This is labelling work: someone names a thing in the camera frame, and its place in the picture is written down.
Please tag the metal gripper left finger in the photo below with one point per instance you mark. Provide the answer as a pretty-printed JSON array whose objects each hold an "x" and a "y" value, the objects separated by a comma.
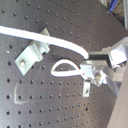
[{"x": 98, "y": 73}]

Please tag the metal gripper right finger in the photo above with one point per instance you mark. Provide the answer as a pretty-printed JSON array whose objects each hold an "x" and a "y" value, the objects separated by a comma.
[{"x": 114, "y": 55}]

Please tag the blue object in background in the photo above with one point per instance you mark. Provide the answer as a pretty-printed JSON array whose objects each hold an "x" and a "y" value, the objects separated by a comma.
[{"x": 112, "y": 5}]

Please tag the small metal cable clip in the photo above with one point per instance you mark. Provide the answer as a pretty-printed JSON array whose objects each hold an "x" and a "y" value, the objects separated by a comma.
[{"x": 86, "y": 89}]

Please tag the metal cable clip bracket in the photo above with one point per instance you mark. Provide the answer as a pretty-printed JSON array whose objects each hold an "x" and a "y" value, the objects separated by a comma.
[{"x": 30, "y": 55}]

